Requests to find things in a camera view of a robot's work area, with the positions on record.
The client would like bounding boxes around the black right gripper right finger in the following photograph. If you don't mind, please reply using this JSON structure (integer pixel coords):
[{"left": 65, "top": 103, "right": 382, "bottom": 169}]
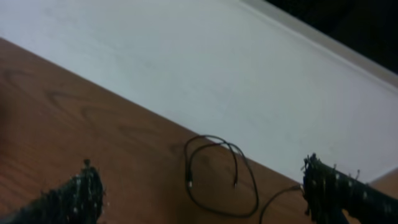
[{"left": 303, "top": 154, "right": 397, "bottom": 224}]

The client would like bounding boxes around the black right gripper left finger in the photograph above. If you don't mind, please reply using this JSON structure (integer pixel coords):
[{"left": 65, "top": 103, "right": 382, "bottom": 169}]
[{"left": 1, "top": 159, "right": 105, "bottom": 224}]

